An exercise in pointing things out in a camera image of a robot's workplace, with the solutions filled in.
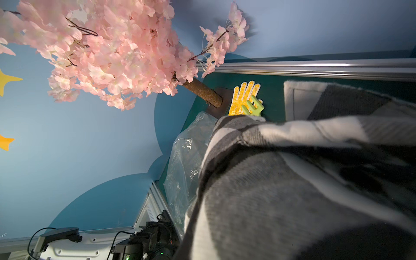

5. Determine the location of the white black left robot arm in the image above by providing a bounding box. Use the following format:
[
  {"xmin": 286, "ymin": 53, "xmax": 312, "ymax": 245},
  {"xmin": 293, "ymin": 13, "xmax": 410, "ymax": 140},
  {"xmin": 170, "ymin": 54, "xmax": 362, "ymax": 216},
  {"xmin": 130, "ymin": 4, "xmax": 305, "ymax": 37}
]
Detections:
[{"xmin": 27, "ymin": 210, "xmax": 180, "ymax": 260}]

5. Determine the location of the aluminium table frame rail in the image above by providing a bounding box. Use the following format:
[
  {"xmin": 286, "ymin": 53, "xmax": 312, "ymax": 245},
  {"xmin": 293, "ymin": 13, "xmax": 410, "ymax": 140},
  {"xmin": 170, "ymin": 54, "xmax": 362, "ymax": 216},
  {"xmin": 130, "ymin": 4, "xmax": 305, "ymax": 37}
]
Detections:
[{"xmin": 215, "ymin": 58, "xmax": 416, "ymax": 82}]

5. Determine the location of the grey white plaid shirt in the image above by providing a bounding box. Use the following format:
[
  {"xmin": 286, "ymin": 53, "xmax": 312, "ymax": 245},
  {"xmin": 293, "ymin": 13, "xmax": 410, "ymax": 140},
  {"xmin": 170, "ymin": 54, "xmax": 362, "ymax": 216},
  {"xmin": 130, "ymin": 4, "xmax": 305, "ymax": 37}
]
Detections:
[{"xmin": 174, "ymin": 81, "xmax": 416, "ymax": 260}]

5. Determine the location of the clear plastic vacuum bag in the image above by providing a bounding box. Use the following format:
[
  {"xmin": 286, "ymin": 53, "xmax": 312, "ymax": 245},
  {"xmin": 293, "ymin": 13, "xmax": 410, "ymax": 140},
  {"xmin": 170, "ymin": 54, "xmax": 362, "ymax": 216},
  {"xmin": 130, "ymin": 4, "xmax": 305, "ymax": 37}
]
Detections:
[{"xmin": 163, "ymin": 112, "xmax": 217, "ymax": 237}]

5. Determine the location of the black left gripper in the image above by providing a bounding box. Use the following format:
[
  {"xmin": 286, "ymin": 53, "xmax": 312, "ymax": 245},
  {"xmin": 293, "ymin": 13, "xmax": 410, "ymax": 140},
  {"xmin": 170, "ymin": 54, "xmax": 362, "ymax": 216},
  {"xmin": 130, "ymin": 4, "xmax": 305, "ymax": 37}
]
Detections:
[{"xmin": 112, "ymin": 210, "xmax": 180, "ymax": 260}]

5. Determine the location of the yellow hand-shaped clapper toy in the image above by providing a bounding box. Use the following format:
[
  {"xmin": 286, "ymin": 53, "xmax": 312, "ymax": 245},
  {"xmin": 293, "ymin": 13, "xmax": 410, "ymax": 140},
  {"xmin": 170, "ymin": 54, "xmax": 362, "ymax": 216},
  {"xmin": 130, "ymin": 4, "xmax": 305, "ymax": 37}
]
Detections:
[{"xmin": 228, "ymin": 81, "xmax": 264, "ymax": 117}]

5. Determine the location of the pink blossom artificial tree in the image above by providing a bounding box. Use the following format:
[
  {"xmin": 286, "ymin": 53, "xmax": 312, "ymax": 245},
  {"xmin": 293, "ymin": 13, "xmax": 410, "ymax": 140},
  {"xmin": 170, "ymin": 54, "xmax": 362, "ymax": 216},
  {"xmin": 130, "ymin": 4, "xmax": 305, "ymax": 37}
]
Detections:
[{"xmin": 1, "ymin": 1, "xmax": 249, "ymax": 111}]

